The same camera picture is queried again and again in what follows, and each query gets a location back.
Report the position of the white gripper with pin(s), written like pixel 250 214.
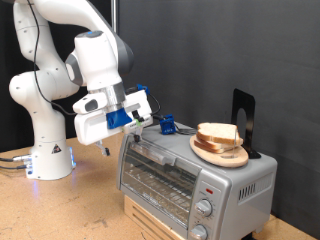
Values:
pixel 93 128

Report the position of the blue spatula grip block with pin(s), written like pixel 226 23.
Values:
pixel 167 126

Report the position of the slotted metal spatula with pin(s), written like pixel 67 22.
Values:
pixel 186 130

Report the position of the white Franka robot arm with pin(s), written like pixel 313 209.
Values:
pixel 43 133

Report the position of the wooden stand under oven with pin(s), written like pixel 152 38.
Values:
pixel 140 216

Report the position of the silver oven knob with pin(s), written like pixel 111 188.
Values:
pixel 199 232
pixel 204 208

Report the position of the silver toaster oven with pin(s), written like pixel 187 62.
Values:
pixel 253 176

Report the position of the round wooden plate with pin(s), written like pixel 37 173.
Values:
pixel 220 160

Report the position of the clear acrylic stopper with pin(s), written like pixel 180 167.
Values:
pixel 236 146

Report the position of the metal pole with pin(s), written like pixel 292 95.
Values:
pixel 114 16

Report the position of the black metal bookend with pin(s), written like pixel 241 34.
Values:
pixel 243 98

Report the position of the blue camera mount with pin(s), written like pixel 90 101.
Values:
pixel 116 119

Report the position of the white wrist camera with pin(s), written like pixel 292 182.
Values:
pixel 145 122

